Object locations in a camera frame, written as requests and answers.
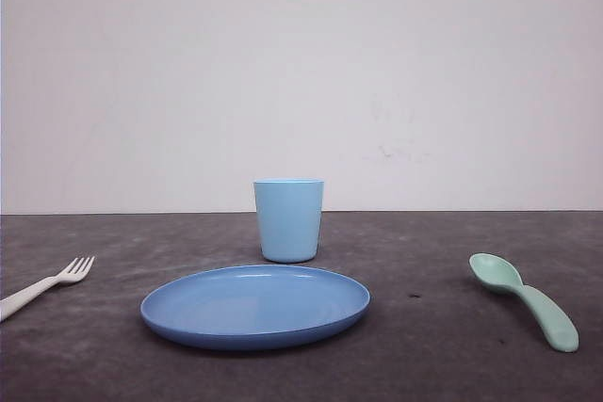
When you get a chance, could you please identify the light blue plastic cup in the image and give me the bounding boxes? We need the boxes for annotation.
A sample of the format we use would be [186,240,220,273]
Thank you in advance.
[253,178,324,264]

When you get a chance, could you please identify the mint green plastic spoon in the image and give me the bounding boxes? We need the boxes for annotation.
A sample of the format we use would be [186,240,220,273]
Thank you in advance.
[468,253,579,353]

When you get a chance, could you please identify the white plastic fork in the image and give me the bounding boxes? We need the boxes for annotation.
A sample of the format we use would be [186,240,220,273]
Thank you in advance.
[1,256,95,322]

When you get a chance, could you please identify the blue plastic plate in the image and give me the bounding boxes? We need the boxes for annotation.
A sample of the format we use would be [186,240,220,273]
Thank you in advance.
[140,265,371,351]

